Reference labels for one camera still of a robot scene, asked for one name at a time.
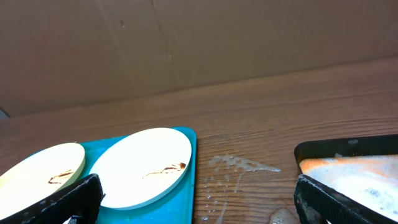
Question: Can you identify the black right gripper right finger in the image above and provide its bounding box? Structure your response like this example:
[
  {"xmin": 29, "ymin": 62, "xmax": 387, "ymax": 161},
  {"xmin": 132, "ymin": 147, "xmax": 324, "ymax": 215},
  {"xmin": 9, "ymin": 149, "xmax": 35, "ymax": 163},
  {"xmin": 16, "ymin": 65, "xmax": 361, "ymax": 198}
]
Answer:
[{"xmin": 294, "ymin": 174, "xmax": 397, "ymax": 224}]

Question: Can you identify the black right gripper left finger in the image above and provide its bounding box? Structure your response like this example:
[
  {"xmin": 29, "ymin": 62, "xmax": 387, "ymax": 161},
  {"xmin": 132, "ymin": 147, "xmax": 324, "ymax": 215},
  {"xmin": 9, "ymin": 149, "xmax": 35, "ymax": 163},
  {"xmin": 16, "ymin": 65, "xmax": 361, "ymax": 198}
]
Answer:
[{"xmin": 1, "ymin": 174, "xmax": 104, "ymax": 224}]

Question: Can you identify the white plate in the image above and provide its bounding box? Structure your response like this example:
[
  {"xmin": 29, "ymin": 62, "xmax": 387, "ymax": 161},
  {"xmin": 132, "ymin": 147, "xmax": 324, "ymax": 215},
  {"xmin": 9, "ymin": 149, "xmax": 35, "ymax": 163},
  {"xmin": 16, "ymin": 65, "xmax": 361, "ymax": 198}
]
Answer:
[{"xmin": 90, "ymin": 128, "xmax": 192, "ymax": 210}]

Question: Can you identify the teal plastic tray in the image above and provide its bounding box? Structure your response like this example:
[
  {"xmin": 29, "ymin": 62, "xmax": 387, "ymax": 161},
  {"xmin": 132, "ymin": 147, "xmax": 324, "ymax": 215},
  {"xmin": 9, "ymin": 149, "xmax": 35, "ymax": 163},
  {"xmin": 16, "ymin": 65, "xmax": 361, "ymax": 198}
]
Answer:
[{"xmin": 81, "ymin": 127, "xmax": 197, "ymax": 224}]

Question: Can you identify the yellow plate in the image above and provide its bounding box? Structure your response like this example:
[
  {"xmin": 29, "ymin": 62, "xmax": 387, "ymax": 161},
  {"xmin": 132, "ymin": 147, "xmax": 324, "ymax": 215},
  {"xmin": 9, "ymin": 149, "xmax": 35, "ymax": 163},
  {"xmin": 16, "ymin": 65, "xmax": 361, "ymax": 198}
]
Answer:
[{"xmin": 1, "ymin": 142, "xmax": 85, "ymax": 219}]

